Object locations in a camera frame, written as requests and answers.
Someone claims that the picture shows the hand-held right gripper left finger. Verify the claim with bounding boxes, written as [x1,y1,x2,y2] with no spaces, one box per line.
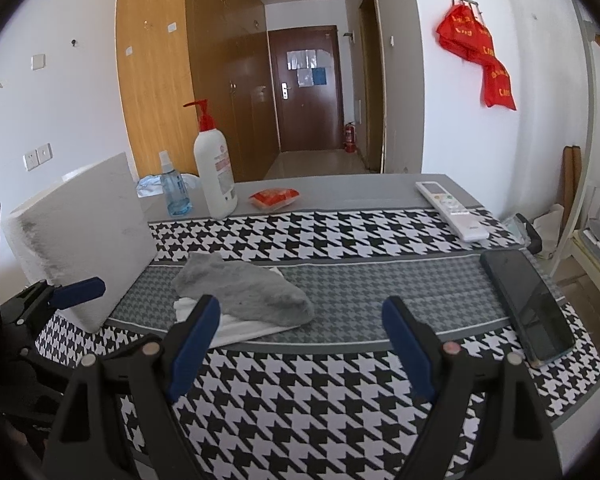
[45,294,222,480]

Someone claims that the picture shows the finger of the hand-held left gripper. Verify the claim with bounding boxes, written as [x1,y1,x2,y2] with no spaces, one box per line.
[16,276,107,327]

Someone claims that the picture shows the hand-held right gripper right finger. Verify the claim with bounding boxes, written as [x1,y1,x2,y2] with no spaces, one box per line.
[381,295,563,480]

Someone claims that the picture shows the white sock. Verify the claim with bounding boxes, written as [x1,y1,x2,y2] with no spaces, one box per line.
[174,266,301,348]

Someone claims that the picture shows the white foam box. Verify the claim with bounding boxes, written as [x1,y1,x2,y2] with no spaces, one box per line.
[1,152,158,333]

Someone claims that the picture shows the grey sock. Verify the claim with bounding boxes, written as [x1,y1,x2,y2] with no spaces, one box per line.
[172,252,315,326]

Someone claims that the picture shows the houndstooth tablecloth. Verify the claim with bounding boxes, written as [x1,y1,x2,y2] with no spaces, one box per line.
[32,174,600,480]

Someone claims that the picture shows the black smartphone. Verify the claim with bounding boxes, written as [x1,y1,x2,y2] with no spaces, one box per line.
[480,249,576,365]

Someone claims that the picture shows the clear blue spray bottle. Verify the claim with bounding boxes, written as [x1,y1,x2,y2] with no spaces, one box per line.
[158,150,193,217]

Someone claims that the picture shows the white remote control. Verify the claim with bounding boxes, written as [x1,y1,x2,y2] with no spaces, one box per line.
[415,181,490,242]

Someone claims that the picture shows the black plastic object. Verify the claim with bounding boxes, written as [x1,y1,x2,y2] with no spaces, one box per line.
[515,213,543,256]

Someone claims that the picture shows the red snack packet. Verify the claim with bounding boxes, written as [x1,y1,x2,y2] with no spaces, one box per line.
[248,188,301,210]

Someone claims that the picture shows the white lotion pump bottle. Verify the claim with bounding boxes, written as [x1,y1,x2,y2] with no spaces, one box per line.
[183,99,239,220]

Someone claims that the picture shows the white plastic bag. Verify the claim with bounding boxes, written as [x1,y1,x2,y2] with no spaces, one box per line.
[532,205,566,261]

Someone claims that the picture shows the wooden poles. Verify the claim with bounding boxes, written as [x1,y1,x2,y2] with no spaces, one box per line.
[560,145,583,256]

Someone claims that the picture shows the wooden wardrobe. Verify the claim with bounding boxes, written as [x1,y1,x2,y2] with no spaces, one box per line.
[116,0,281,181]

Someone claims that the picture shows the dark brown entry door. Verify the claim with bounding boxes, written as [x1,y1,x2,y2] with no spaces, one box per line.
[267,25,347,153]

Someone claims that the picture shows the papers on entry door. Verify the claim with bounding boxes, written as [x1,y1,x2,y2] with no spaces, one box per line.
[286,50,328,87]

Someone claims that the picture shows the red hanging bags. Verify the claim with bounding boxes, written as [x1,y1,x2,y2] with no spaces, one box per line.
[435,2,517,111]

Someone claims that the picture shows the white double wall socket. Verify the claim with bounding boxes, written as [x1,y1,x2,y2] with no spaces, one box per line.
[23,143,52,171]

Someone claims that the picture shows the brown side door frame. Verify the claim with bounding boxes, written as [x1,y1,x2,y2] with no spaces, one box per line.
[358,0,387,173]

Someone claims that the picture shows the white metal bunk bed frame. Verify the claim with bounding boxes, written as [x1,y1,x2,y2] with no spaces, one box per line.
[572,0,600,281]

